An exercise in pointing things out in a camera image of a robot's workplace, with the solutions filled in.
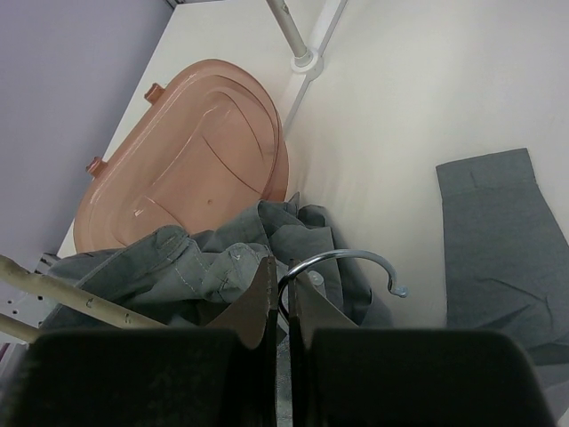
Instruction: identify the grey shirt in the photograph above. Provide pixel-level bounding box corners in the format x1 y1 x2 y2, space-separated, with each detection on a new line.
42 190 392 339

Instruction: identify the hanger with metal hook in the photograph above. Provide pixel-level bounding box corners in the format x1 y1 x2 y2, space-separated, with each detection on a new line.
0 248 408 346

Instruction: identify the clothes rack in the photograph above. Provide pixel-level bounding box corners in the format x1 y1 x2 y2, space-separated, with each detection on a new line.
267 0 349 134

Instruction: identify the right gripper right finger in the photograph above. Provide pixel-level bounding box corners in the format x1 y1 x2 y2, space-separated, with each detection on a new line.
286 261 556 426

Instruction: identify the pink plastic basin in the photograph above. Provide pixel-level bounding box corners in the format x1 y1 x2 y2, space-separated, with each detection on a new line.
73 59 289 252

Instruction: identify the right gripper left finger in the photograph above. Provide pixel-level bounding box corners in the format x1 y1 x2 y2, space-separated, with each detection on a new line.
1 257 277 426

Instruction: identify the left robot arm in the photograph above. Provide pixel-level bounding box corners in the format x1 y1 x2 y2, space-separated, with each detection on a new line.
1 255 56 343

